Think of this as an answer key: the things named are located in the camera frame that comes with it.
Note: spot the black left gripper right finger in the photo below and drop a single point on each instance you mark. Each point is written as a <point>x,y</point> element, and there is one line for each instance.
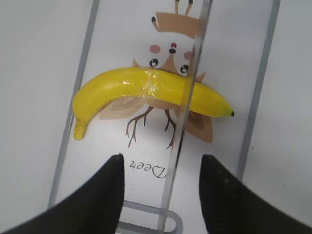
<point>229,207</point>

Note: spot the yellow plastic banana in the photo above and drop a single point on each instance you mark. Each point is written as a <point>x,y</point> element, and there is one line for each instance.
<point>142,82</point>

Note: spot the white grey-rimmed cutting board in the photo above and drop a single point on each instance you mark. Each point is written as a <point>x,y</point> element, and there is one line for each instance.
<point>163,145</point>

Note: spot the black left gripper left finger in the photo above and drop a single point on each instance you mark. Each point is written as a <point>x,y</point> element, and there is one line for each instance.
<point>94,208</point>

